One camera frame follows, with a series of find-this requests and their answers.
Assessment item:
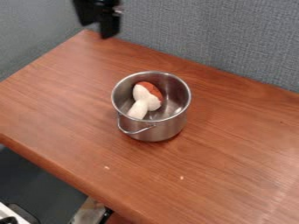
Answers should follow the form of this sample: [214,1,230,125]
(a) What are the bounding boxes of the table leg bracket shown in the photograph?
[69,197,113,224]

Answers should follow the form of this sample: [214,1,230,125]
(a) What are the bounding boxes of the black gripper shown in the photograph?
[72,0,123,39]

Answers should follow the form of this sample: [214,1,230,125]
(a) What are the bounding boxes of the white and black floor object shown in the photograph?
[0,202,41,224]

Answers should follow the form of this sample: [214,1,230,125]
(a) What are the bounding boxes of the white toy mushroom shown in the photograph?
[127,81,164,119]

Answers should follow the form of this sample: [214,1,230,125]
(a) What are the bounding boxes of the stainless steel pot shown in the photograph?
[111,71,192,142]

